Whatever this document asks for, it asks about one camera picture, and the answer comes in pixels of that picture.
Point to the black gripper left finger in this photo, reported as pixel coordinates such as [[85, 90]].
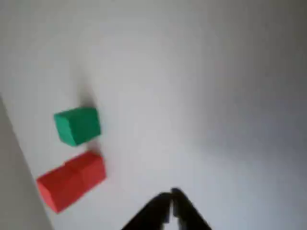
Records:
[[156, 210]]

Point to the green cube block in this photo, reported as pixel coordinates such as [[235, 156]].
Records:
[[78, 125]]

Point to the red cube block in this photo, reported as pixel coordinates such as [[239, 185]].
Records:
[[58, 189], [92, 169]]

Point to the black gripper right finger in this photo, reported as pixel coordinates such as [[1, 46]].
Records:
[[189, 215]]

